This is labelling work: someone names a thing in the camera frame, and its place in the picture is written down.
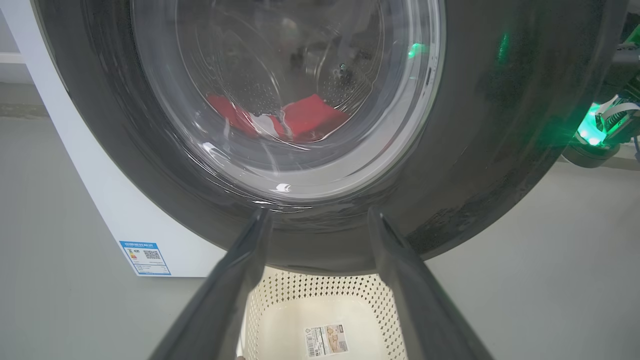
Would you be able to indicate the blue energy label sticker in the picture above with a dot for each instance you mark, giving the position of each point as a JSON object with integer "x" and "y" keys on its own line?
{"x": 145, "y": 258}

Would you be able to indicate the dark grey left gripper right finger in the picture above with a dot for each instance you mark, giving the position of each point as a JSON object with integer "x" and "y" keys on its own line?
{"x": 420, "y": 305}

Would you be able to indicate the red and white garment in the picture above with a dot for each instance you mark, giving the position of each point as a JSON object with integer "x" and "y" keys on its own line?
{"x": 310, "y": 117}

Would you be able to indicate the white barcode sticker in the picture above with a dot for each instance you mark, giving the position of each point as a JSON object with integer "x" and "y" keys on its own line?
{"x": 326, "y": 341}

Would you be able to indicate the perforated steel washer drum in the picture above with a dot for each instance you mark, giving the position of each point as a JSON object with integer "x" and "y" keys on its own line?
{"x": 280, "y": 60}

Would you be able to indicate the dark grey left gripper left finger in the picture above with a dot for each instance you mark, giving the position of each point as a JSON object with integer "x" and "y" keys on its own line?
{"x": 225, "y": 300}

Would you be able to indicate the cream perforated laundry basket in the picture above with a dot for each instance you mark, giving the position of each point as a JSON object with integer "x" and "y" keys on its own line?
{"x": 280, "y": 330}

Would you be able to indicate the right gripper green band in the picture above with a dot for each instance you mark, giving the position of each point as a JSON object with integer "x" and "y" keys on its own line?
{"x": 592, "y": 150}

